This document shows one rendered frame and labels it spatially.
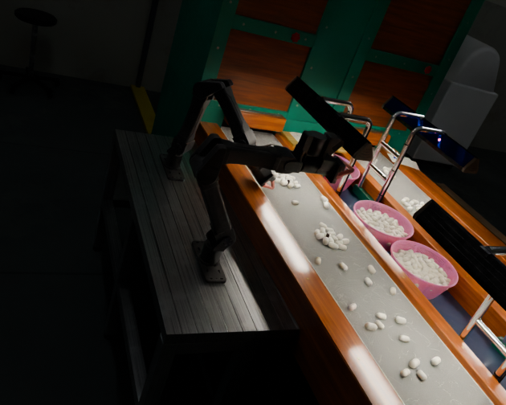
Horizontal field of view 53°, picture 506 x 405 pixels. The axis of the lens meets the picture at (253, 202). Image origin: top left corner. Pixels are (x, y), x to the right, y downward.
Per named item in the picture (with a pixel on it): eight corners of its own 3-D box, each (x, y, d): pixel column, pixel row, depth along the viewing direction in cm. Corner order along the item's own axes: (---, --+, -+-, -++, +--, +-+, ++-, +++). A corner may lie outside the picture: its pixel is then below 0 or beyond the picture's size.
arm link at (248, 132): (260, 143, 195) (226, 69, 190) (250, 149, 187) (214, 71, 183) (235, 153, 201) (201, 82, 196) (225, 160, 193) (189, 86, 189)
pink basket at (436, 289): (407, 307, 178) (419, 287, 174) (368, 258, 198) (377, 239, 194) (459, 304, 191) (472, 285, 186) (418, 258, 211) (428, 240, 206)
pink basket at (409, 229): (382, 262, 199) (393, 243, 194) (332, 223, 213) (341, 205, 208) (414, 247, 218) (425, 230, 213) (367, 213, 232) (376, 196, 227)
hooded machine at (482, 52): (425, 145, 586) (482, 38, 525) (457, 171, 542) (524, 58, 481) (381, 137, 558) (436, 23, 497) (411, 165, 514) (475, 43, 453)
